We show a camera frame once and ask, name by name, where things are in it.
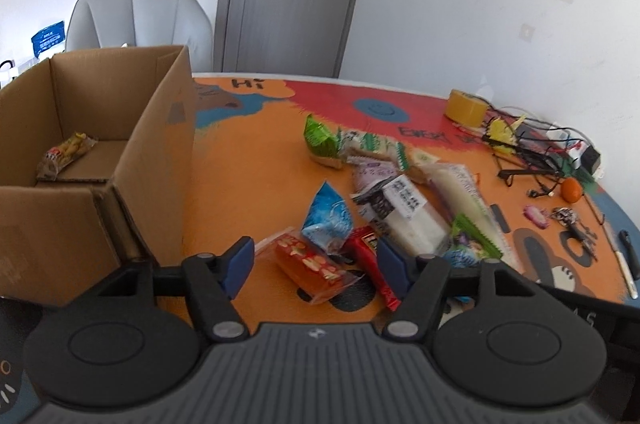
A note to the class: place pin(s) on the blue plastic bag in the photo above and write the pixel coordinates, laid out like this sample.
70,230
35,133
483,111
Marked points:
48,36

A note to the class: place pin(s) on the orange clear snack packet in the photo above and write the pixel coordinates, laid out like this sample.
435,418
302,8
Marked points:
310,266

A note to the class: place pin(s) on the grey padded chair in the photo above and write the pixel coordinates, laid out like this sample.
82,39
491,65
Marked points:
150,14

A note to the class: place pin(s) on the green striped bread packet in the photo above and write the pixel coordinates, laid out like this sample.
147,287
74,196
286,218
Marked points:
372,143

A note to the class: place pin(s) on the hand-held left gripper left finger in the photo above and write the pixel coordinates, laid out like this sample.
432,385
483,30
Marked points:
242,261

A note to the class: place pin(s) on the yellow peanut snack packet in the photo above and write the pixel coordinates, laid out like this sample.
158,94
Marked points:
67,151

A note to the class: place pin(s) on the orange fruit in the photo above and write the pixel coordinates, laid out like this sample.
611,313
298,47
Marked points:
571,190

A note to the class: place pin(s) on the bunch of keys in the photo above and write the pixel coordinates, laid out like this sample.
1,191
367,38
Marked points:
567,216

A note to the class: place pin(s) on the black power adapter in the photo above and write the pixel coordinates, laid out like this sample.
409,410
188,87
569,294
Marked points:
592,160

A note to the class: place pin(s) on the yellow crumpled wrapper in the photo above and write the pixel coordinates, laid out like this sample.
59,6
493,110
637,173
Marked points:
502,129

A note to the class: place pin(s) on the long white rice cake packet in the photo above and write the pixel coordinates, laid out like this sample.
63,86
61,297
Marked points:
460,191

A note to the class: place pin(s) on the blue snack packet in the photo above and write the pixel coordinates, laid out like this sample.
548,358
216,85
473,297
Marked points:
327,214

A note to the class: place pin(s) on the white pen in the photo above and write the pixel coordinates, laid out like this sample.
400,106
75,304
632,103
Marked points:
622,264

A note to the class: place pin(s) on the green purple snack packet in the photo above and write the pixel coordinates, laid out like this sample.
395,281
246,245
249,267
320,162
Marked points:
470,244

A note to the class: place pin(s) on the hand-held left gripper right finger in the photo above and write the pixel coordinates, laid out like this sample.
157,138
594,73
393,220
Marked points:
389,260

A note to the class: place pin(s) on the white power strip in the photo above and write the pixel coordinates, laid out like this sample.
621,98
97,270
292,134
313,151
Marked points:
555,135

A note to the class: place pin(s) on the red snack packet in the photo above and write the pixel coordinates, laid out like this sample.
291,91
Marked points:
372,264

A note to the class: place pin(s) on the brown cardboard box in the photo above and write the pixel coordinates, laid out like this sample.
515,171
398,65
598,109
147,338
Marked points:
150,144

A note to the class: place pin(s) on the yellow tape roll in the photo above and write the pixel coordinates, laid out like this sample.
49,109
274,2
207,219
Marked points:
465,109

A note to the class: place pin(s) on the white cake packet black label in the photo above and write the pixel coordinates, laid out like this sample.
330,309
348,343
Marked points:
407,224

